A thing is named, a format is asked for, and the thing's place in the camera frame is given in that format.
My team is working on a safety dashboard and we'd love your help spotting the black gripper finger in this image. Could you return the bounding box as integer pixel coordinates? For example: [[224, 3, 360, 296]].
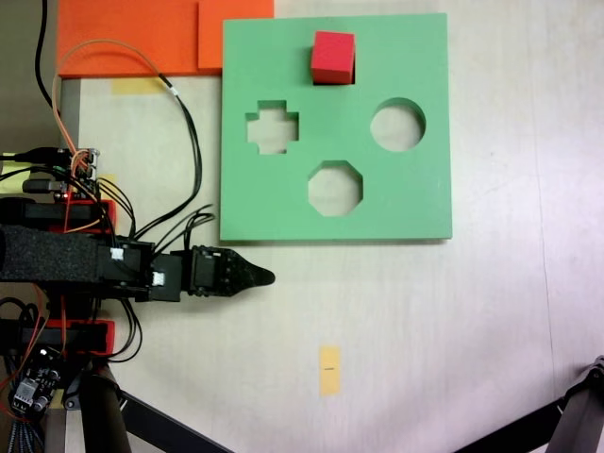
[[222, 272, 276, 297], [221, 247, 276, 279]]

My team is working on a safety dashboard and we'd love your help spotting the red square block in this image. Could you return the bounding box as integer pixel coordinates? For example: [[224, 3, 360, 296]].
[[310, 30, 356, 87]]

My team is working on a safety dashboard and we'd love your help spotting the large orange foam block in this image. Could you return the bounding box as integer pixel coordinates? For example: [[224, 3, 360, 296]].
[[56, 0, 223, 78]]

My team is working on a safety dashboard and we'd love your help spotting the red table clamp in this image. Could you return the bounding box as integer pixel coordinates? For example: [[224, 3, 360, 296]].
[[46, 319, 117, 356], [46, 197, 118, 236]]

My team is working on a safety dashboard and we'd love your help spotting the yellow tape marker strip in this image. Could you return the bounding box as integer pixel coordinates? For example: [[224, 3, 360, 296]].
[[319, 344, 342, 396]]

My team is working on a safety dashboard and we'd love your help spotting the black tripod leg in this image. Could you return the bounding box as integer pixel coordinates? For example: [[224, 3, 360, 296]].
[[452, 356, 604, 453], [65, 367, 237, 453]]

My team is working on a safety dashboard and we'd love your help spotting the green shape sorting board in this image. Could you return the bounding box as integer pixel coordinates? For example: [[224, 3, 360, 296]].
[[219, 12, 454, 244]]

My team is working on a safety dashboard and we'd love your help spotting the wide yellow tape piece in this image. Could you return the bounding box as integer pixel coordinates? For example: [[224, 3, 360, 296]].
[[111, 77, 164, 95]]

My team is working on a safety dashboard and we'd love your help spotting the small black circuit board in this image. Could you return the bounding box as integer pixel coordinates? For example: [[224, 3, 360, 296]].
[[8, 351, 62, 421]]

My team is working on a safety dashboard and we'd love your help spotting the yellow sticky note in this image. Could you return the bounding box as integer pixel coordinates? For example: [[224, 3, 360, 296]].
[[0, 159, 29, 190]]

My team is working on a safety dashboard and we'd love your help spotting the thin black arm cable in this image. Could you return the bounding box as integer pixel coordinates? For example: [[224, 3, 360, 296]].
[[134, 74, 216, 242]]

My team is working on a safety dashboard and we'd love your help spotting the circuit board with wires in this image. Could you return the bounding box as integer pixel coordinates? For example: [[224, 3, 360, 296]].
[[51, 146, 103, 194]]

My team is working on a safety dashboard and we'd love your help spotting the black power plug cable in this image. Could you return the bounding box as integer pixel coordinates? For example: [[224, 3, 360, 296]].
[[0, 177, 63, 194]]

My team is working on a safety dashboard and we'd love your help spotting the black usb cable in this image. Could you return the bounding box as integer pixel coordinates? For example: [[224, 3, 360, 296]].
[[0, 146, 60, 166]]

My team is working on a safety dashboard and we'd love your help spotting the thin orange wire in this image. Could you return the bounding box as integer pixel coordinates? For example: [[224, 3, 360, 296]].
[[51, 39, 166, 171]]

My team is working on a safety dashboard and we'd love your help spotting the braided black white cable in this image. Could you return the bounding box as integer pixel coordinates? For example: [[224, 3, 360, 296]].
[[2, 418, 30, 453]]

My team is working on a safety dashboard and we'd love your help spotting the thick black cable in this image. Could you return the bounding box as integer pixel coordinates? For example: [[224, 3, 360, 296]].
[[35, 0, 54, 109]]

